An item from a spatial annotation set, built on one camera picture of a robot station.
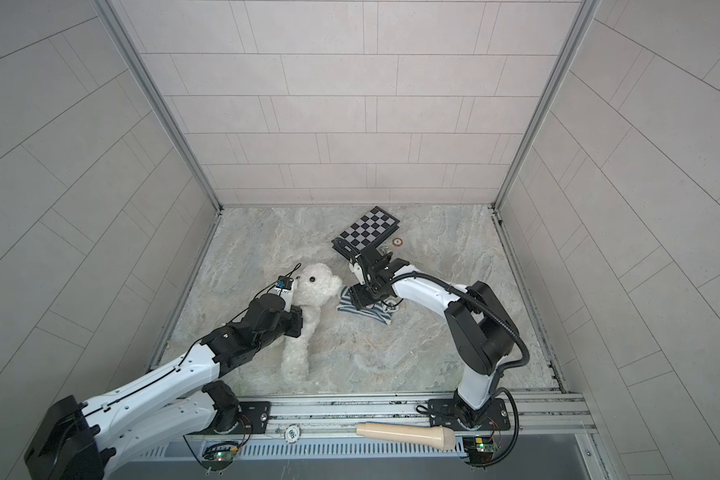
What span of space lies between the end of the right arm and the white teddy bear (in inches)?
2.6

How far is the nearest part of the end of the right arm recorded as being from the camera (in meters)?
0.64

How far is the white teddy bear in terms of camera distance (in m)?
0.72
